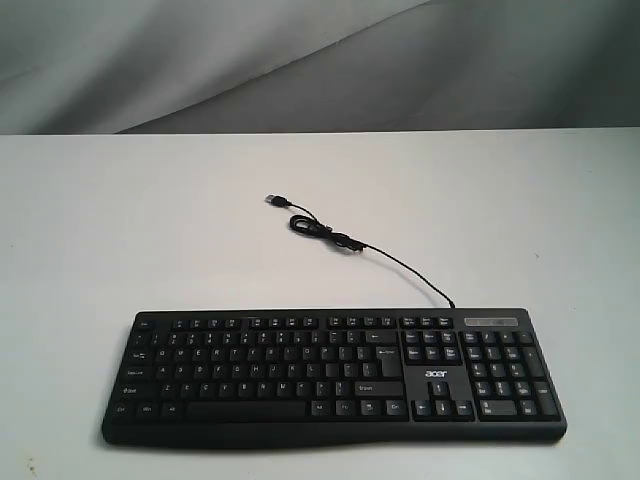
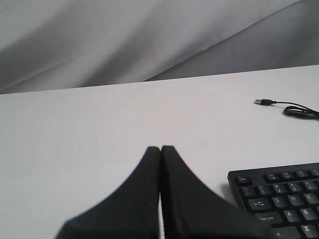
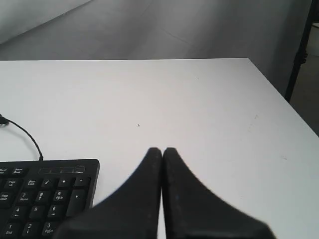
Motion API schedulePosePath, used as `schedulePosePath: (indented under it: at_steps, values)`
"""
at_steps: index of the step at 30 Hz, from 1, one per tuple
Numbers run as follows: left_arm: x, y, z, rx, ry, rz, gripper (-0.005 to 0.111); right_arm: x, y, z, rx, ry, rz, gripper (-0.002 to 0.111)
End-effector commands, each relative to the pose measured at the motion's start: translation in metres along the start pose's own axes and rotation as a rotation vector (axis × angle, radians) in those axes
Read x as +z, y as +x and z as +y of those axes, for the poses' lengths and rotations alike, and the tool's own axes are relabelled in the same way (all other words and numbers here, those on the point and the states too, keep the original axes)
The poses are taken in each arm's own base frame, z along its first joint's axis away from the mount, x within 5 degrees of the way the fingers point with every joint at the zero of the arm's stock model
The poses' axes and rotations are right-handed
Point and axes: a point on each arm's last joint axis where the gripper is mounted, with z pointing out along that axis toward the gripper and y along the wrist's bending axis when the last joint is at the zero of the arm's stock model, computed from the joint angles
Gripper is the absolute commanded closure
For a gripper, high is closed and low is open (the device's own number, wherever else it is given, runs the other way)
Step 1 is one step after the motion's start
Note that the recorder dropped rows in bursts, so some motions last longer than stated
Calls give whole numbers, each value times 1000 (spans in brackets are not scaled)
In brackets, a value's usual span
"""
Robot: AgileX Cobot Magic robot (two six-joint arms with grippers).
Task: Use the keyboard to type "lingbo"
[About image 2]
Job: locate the black acer keyboard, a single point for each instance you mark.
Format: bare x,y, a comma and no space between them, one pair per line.
286,197

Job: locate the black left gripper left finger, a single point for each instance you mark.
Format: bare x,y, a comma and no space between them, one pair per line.
130,212

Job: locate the grey backdrop cloth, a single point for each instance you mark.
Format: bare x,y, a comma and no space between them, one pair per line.
60,44

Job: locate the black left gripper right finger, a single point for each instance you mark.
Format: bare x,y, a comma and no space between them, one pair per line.
191,210

